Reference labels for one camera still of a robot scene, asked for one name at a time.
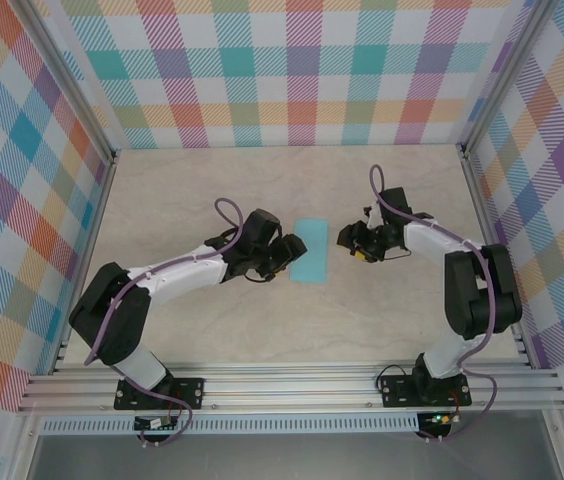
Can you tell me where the aluminium frame post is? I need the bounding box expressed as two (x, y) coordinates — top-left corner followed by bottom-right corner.
(14, 0), (118, 166)
(456, 0), (561, 159)

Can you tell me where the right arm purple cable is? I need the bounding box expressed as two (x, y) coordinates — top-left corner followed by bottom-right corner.
(369, 164), (499, 444)

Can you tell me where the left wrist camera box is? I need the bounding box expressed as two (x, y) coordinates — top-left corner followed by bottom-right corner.
(270, 233), (310, 275)

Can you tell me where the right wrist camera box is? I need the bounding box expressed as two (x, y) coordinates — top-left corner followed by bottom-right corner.
(336, 223), (363, 251)

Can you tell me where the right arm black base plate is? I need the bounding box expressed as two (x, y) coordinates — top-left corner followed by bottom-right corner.
(379, 374), (473, 409)

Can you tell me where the right white camera bracket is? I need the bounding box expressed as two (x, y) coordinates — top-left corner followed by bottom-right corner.
(364, 202), (383, 231)

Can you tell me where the light blue cloth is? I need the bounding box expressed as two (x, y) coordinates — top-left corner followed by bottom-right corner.
(289, 217), (331, 286)

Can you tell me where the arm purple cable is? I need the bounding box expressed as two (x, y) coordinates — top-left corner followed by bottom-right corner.
(84, 198), (246, 447)
(369, 164), (499, 444)

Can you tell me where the aluminium side rail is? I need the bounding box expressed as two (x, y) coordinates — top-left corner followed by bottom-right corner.
(459, 144), (536, 371)
(49, 149), (121, 376)

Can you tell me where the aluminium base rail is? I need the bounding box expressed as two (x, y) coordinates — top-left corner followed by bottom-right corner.
(16, 362), (564, 414)

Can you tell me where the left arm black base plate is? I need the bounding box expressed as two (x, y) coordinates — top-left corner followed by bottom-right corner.
(114, 377), (206, 412)

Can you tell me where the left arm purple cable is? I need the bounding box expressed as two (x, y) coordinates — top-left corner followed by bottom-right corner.
(84, 198), (246, 447)

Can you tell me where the perforated cable tray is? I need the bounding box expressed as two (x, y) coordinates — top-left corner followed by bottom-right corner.
(39, 413), (421, 435)

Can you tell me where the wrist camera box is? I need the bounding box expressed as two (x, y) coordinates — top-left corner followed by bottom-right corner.
(270, 233), (310, 275)
(336, 223), (363, 251)

